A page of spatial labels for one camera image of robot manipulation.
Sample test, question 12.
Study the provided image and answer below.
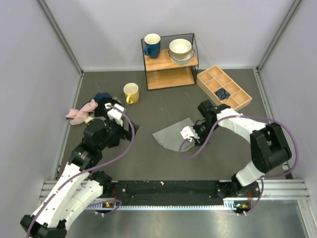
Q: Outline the grey slotted cable duct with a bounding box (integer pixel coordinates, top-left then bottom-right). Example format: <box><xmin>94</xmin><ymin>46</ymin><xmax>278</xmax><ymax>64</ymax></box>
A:
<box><xmin>85</xmin><ymin>198</ymin><xmax>237</xmax><ymax>211</ymax></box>

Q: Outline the grey underwear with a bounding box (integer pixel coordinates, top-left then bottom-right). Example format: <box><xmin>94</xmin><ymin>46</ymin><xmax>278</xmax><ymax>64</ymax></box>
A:
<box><xmin>153</xmin><ymin>118</ymin><xmax>194</xmax><ymax>152</ymax></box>

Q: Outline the dark blue cloth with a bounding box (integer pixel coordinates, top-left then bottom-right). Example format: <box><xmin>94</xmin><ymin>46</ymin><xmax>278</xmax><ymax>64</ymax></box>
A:
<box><xmin>93</xmin><ymin>93</ymin><xmax>112</xmax><ymax>103</ymax></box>

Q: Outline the purple cable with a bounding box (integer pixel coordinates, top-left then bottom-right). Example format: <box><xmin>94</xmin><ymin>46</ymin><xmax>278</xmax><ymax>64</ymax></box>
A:
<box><xmin>26</xmin><ymin>103</ymin><xmax>136</xmax><ymax>238</ymax></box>
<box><xmin>178</xmin><ymin>116</ymin><xmax>299</xmax><ymax>216</ymax></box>

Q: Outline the white scalloped bowl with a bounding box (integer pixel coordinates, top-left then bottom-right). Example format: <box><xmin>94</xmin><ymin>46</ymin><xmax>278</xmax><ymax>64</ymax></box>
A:
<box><xmin>168</xmin><ymin>48</ymin><xmax>195</xmax><ymax>65</ymax></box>

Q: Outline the black cloth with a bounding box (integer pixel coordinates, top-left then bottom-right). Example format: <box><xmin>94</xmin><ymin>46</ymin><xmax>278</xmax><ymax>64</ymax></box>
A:
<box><xmin>94</xmin><ymin>97</ymin><xmax>122</xmax><ymax>118</ymax></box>

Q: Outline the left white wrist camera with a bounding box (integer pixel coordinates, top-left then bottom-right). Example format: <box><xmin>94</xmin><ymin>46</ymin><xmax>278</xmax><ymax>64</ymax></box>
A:
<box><xmin>105</xmin><ymin>103</ymin><xmax>126</xmax><ymax>126</ymax></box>

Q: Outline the rolled dark blue underwear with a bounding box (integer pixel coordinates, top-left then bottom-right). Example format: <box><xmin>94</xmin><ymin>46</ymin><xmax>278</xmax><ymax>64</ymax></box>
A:
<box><xmin>215</xmin><ymin>88</ymin><xmax>231</xmax><ymax>101</ymax></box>

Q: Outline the blue mug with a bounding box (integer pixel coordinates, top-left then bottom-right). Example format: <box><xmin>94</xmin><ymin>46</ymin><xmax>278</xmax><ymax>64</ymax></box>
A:
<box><xmin>144</xmin><ymin>33</ymin><xmax>161</xmax><ymax>59</ymax></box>

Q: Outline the cream bowl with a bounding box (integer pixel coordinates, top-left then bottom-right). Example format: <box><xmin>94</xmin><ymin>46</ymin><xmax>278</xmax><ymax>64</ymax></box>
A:
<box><xmin>169</xmin><ymin>39</ymin><xmax>192</xmax><ymax>57</ymax></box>

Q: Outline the pink cloth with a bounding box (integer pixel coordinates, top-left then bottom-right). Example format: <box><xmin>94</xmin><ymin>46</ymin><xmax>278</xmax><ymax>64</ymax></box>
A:
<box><xmin>66</xmin><ymin>99</ymin><xmax>98</xmax><ymax>125</ymax></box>

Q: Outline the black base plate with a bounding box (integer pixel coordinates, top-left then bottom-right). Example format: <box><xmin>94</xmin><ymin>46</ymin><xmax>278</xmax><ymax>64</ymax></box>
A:
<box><xmin>100</xmin><ymin>180</ymin><xmax>260</xmax><ymax>205</ymax></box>

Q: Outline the aluminium frame rail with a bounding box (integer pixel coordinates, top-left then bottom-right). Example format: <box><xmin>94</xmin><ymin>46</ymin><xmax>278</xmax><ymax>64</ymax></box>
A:
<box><xmin>39</xmin><ymin>179</ymin><xmax>310</xmax><ymax>201</ymax></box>

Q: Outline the beige cloth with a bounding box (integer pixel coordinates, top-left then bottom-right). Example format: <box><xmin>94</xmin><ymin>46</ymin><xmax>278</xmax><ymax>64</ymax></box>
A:
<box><xmin>84</xmin><ymin>117</ymin><xmax>94</xmax><ymax>124</ymax></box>

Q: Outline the yellow mug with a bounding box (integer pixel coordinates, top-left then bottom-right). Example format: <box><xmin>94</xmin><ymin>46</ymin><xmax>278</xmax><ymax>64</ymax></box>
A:
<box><xmin>123</xmin><ymin>83</ymin><xmax>140</xmax><ymax>104</ymax></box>

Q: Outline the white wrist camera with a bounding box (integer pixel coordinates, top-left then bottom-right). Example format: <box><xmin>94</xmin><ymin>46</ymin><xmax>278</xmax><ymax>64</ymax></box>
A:
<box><xmin>180</xmin><ymin>126</ymin><xmax>200</xmax><ymax>142</ymax></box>
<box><xmin>105</xmin><ymin>103</ymin><xmax>126</xmax><ymax>126</ymax></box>

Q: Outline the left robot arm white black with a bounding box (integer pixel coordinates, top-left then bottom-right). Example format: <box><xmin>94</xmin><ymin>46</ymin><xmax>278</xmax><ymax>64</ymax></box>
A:
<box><xmin>20</xmin><ymin>119</ymin><xmax>139</xmax><ymax>238</ymax></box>

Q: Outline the wooden compartment tray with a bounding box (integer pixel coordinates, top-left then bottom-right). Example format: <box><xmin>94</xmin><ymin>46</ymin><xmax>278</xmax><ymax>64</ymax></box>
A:
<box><xmin>197</xmin><ymin>65</ymin><xmax>252</xmax><ymax>111</ymax></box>

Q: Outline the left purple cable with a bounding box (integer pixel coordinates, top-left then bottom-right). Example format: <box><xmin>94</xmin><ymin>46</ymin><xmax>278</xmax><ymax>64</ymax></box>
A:
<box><xmin>26</xmin><ymin>103</ymin><xmax>136</xmax><ymax>238</ymax></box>

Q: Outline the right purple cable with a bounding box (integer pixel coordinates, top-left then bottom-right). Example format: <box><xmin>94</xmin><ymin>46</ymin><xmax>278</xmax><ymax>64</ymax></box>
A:
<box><xmin>178</xmin><ymin>116</ymin><xmax>299</xmax><ymax>216</ymax></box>

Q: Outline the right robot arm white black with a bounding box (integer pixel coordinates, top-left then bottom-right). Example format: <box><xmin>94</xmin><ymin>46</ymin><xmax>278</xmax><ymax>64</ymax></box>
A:
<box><xmin>187</xmin><ymin>100</ymin><xmax>292</xmax><ymax>196</ymax></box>

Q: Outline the black wire wooden shelf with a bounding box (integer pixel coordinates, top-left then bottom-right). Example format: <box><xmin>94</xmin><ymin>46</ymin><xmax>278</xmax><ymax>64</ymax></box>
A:
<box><xmin>143</xmin><ymin>33</ymin><xmax>199</xmax><ymax>90</ymax></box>

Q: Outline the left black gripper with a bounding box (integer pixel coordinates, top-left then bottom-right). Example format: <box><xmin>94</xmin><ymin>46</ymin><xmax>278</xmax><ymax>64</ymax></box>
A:
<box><xmin>99</xmin><ymin>108</ymin><xmax>139</xmax><ymax>150</ymax></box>

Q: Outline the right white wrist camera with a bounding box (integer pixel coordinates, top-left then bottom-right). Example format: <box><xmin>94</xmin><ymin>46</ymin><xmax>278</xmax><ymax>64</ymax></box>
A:
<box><xmin>180</xmin><ymin>126</ymin><xmax>200</xmax><ymax>142</ymax></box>

